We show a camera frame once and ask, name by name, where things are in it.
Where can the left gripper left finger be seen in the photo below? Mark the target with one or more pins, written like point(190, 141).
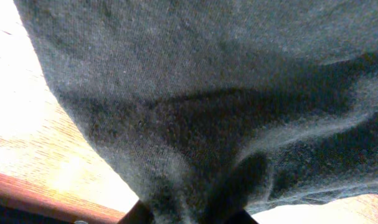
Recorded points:
point(138, 214)

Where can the dark green t-shirt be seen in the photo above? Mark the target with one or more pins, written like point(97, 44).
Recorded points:
point(206, 108)

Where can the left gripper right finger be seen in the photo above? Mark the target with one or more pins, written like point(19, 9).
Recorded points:
point(242, 217)

